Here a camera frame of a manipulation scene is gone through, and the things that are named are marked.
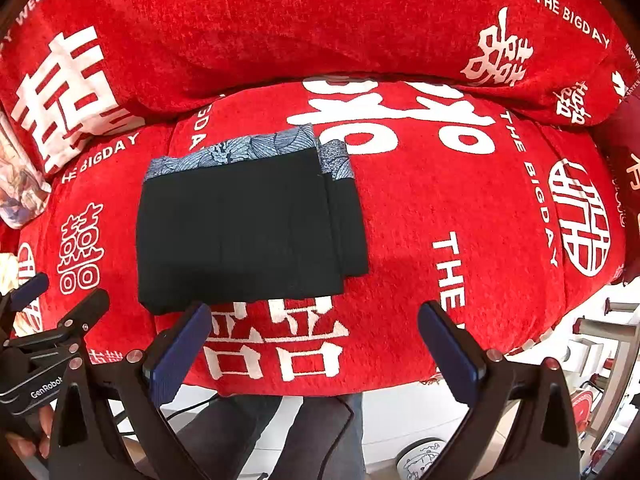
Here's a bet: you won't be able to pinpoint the white round floor object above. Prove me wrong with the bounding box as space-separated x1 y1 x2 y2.
396 438 447 480

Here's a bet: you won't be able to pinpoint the black and grey patterned pants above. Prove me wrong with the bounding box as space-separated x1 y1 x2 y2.
136 125 369 315

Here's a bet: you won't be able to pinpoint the black cable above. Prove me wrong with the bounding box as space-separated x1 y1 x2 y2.
114 391 356 480

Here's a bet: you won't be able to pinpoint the person's left hand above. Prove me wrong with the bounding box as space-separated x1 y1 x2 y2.
4 404 54 458

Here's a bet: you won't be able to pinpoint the person's dark jeans legs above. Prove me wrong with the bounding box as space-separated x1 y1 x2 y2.
134 392 367 480

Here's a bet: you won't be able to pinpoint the red folded quilt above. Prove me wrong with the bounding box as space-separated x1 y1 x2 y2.
1 0 639 174

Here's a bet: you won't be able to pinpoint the red bedspread with white characters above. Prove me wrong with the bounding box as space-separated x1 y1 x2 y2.
1 79 626 396

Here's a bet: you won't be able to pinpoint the floral pastel pillow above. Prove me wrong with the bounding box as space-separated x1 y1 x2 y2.
0 112 52 230

